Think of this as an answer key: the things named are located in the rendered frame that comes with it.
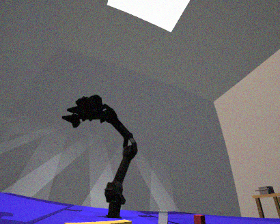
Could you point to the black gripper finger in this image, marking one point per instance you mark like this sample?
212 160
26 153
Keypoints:
80 109
70 118

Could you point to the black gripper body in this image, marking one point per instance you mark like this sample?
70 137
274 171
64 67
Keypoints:
90 113

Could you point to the orange bar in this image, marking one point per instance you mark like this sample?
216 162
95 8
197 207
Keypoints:
106 222

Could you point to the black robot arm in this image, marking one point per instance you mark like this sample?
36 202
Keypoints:
113 191

